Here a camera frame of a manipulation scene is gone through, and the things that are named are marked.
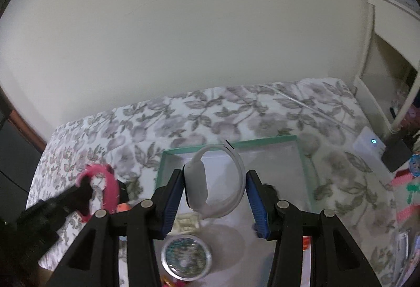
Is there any black box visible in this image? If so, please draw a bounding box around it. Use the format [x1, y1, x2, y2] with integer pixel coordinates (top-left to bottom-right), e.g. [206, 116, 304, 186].
[382, 139, 412, 173]

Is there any white hair claw clip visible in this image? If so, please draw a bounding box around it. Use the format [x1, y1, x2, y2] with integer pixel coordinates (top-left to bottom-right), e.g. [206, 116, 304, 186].
[172, 213, 200, 235]

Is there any brown wooden rail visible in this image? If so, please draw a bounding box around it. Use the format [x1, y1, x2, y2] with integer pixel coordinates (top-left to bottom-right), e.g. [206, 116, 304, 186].
[8, 110, 47, 150]

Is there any white shelf unit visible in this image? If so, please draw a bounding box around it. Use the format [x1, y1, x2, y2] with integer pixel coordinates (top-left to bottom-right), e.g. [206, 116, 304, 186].
[353, 0, 420, 143]

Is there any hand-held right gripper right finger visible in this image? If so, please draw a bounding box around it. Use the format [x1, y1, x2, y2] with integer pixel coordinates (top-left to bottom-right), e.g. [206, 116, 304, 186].
[244, 170, 383, 287]

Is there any white flat device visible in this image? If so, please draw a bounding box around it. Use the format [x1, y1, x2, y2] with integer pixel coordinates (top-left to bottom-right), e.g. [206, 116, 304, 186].
[353, 126, 388, 160]

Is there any white smartwatch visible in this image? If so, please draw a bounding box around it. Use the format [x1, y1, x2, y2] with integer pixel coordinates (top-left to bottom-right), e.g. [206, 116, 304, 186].
[182, 140, 246, 219]

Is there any teal-edged shallow cardboard box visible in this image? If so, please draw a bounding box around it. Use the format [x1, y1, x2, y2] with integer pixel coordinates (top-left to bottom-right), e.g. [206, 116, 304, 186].
[154, 135, 320, 287]

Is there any pink watch band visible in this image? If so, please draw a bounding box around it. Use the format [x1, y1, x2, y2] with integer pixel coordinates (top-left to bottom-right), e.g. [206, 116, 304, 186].
[75, 164, 119, 222]

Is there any grey floral bed sheet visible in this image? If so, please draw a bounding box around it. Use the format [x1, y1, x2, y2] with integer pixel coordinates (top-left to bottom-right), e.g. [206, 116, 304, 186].
[26, 77, 407, 287]

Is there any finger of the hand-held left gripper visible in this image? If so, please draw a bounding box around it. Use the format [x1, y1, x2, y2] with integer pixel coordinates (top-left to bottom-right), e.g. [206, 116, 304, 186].
[64, 176, 95, 217]
[116, 180, 130, 205]

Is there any dark cabinet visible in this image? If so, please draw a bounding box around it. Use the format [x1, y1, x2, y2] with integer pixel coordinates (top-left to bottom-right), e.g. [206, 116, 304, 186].
[0, 103, 43, 209]

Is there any pink comb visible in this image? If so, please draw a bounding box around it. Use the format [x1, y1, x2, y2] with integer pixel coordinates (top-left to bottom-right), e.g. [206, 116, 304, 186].
[392, 174, 412, 191]

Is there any blue round toy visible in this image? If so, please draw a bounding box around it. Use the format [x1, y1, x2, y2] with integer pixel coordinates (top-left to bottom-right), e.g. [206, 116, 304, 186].
[408, 152, 420, 178]

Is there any round metal tin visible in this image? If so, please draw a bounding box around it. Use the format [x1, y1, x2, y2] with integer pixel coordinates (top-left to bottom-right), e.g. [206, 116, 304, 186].
[161, 235, 213, 281]

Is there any black toy car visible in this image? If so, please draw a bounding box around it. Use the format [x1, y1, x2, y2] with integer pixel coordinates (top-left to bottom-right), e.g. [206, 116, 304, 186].
[262, 184, 280, 205]

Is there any green plastic toy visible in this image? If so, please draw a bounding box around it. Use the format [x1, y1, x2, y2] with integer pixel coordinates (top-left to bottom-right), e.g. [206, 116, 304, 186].
[406, 184, 420, 205]

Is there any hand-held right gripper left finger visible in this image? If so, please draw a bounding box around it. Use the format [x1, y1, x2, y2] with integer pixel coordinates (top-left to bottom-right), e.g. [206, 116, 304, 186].
[46, 169, 184, 287]

